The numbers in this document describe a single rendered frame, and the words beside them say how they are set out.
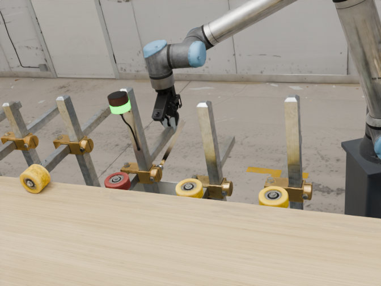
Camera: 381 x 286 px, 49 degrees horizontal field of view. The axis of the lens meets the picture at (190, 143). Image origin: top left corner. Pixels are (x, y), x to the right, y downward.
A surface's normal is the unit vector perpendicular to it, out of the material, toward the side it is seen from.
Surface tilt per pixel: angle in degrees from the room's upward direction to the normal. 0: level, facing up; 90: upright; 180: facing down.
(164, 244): 0
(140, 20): 90
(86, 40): 90
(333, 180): 0
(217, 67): 90
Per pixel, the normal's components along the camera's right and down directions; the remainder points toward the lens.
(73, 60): -0.40, 0.54
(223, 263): -0.16, -0.85
